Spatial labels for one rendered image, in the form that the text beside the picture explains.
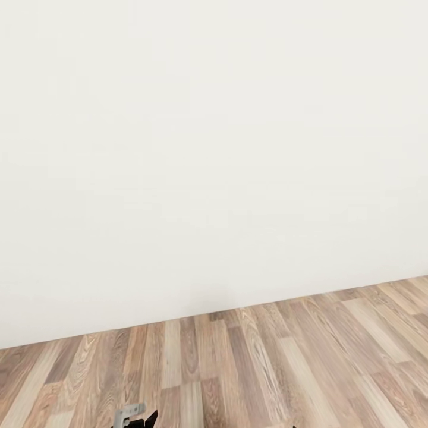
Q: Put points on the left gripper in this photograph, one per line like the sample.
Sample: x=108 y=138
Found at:
x=149 y=423

